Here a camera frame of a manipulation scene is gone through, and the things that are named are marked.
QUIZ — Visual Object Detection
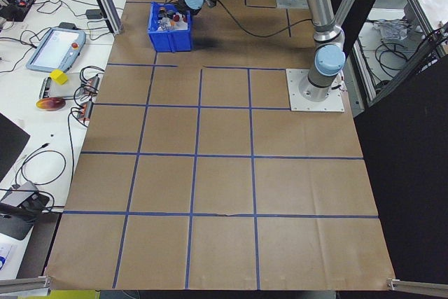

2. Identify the black floor cable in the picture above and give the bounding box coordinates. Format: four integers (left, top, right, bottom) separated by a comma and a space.
374, 42, 423, 80

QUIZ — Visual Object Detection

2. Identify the aluminium rack frame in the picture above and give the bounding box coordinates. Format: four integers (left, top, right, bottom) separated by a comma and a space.
349, 0, 448, 107

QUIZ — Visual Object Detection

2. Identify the aluminium profile bar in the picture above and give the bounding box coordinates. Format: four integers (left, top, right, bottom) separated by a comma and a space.
0, 275, 56, 295
386, 277, 448, 296

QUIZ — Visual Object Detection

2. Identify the grey blue teach pendant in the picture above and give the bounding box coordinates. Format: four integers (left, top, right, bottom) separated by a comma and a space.
26, 27, 88, 72

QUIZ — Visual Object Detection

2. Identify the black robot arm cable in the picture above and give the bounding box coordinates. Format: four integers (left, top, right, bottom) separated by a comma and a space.
215, 0, 314, 38

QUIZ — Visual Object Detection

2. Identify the small black orange adapter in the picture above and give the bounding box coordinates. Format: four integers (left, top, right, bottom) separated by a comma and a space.
69, 101, 95, 125
75, 74, 102, 96

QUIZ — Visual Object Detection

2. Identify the white square base plate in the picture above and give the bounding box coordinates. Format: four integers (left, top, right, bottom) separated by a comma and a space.
285, 67, 346, 113
275, 0, 312, 10

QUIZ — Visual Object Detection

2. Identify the black desk cable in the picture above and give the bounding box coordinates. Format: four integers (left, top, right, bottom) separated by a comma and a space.
66, 108, 80, 183
15, 143, 68, 188

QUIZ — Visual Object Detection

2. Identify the white crumpled sheet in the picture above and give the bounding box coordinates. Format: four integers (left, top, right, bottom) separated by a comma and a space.
372, 20, 410, 41

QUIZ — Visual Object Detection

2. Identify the white blue box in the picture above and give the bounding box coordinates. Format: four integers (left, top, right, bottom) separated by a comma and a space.
0, 242, 18, 272

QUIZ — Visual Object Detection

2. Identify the grey usb hub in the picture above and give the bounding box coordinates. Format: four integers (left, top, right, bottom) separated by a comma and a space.
0, 181, 52, 212

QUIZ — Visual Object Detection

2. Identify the grey flat plate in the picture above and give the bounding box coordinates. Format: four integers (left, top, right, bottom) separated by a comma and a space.
38, 73, 83, 99

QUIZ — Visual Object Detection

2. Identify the orange red round disc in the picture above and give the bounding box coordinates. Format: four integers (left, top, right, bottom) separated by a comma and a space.
36, 98, 67, 111

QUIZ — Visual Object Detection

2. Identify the black flat stand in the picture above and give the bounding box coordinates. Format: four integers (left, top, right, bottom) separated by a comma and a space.
0, 204, 36, 241

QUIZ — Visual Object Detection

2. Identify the black laptop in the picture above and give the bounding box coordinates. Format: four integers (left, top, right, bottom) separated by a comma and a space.
0, 112, 32, 183

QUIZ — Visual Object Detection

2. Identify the yellow cube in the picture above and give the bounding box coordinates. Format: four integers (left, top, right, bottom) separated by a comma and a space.
48, 69, 68, 85

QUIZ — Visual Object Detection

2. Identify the blue bin with buttons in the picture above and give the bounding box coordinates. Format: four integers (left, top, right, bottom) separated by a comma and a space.
148, 1, 194, 54

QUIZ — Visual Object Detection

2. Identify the black frame cover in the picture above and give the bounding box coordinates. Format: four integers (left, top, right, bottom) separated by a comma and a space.
323, 0, 448, 282

